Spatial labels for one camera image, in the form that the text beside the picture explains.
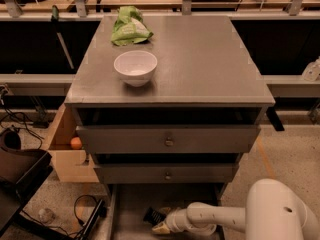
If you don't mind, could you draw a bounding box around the middle grey drawer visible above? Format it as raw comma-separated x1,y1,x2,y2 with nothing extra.
94,163,239,184

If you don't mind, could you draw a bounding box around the orange ball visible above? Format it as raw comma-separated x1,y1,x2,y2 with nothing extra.
70,137,82,150

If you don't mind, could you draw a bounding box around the black power strip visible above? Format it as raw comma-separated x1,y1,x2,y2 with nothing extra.
78,199,107,240

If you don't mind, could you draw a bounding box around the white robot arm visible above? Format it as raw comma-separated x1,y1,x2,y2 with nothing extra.
152,179,320,240

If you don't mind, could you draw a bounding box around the blue rxbar wrapper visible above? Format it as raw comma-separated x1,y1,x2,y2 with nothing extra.
143,207,166,226

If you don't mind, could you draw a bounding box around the grey drawer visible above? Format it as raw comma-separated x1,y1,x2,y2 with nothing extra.
107,184,225,240
94,163,239,184
76,126,260,154

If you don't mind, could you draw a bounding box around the green handled tool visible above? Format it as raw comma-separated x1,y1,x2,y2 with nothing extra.
51,5,75,70

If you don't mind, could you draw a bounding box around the black bin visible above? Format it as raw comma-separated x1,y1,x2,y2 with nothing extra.
0,129,52,200

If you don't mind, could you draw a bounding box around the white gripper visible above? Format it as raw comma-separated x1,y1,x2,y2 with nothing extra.
152,207,190,235

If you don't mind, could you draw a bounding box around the bottom grey drawer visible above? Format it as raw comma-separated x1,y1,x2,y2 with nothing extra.
107,184,225,240

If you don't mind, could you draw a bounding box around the white bowl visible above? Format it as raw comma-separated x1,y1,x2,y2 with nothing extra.
114,50,158,87

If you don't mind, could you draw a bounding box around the top grey drawer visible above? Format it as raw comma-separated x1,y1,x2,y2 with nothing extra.
76,126,260,154

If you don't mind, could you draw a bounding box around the grey drawer cabinet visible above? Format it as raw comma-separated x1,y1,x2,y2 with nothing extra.
64,14,276,240

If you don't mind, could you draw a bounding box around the green snack bag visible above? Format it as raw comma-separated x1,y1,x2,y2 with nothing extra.
111,6,153,46

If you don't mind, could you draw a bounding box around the light wooden box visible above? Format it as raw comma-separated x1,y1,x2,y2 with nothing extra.
43,104,98,183

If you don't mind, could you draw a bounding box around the black cable on floor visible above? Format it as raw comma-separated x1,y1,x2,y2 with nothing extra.
19,194,101,240

